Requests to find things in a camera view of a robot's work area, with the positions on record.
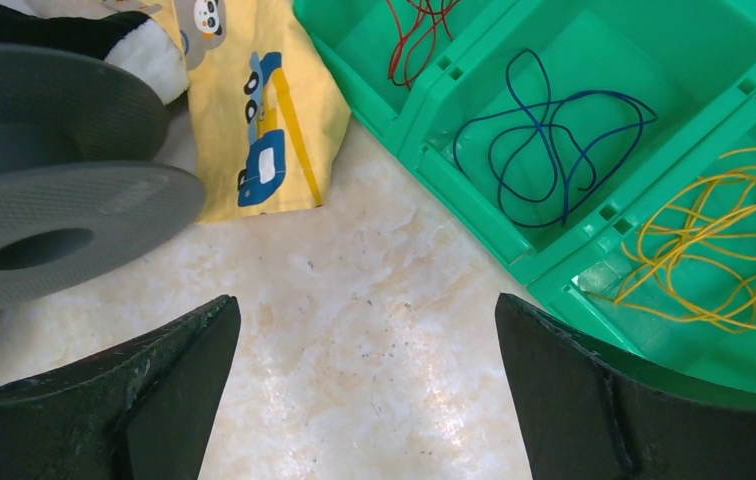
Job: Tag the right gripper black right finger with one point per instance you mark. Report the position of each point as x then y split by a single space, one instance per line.
590 410

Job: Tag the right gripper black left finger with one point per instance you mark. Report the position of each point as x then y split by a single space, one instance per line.
142 409

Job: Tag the grey plastic cable spool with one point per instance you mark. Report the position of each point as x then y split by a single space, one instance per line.
81 192

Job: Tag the green three-compartment plastic bin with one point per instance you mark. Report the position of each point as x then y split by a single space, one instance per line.
604 152

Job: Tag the yellow cartoon print cloth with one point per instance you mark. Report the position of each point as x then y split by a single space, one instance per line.
268 118

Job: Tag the black white checkered pillow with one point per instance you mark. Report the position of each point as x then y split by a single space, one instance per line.
121 33

